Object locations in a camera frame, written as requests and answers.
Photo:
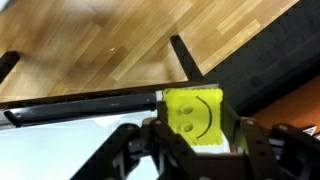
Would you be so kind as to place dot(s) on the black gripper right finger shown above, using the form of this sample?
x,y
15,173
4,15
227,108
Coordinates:
x,y
232,128

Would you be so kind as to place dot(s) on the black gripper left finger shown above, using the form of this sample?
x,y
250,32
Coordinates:
x,y
162,126

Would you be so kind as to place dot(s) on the yellow smiley sponge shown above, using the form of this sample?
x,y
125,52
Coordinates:
x,y
195,114

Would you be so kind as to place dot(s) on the black whiteboard eraser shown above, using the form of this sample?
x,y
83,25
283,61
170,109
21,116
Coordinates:
x,y
65,111

